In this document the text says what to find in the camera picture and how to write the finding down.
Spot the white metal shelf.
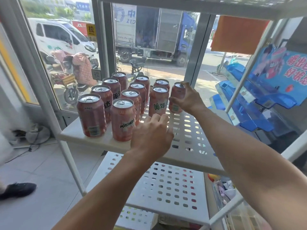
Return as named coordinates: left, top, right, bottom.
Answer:
left=0, top=0, right=307, bottom=230

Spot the blue printed poster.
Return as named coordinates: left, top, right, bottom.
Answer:
left=248, top=44, right=307, bottom=87

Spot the person's right forearm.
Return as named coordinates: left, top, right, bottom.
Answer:
left=191, top=106, right=307, bottom=230

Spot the person's right hand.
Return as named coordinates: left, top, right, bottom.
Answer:
left=169, top=81, right=208, bottom=115

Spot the person's left forearm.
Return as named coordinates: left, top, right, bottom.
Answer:
left=51, top=149, right=163, bottom=230

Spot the person's left hand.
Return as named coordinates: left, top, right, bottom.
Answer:
left=129, top=114, right=174, bottom=163

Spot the white blue delivery truck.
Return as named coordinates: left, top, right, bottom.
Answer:
left=112, top=3, right=197, bottom=67

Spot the brown printed carton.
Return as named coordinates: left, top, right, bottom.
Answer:
left=158, top=214, right=202, bottom=230

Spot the white van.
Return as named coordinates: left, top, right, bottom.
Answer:
left=28, top=18, right=99, bottom=69

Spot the orange paper sheet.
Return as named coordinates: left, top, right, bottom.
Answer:
left=210, top=15, right=270, bottom=55

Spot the pink can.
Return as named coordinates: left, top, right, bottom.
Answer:
left=169, top=81, right=186, bottom=114

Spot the scooter with pink cover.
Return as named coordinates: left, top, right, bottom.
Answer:
left=45, top=50, right=99, bottom=105

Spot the white door sticker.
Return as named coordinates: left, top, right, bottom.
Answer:
left=91, top=69, right=103, bottom=81

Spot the blue plastic display rack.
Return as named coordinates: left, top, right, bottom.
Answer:
left=207, top=62, right=298, bottom=142

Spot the yellow door sticker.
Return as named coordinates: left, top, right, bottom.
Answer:
left=86, top=23, right=98, bottom=43

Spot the clear acrylic organizer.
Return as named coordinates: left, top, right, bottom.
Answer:
left=225, top=201, right=272, bottom=230

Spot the black electric scooter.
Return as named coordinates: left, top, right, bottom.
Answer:
left=116, top=56, right=147, bottom=82

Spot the group of red cans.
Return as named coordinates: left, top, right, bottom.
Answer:
left=76, top=72, right=170, bottom=142

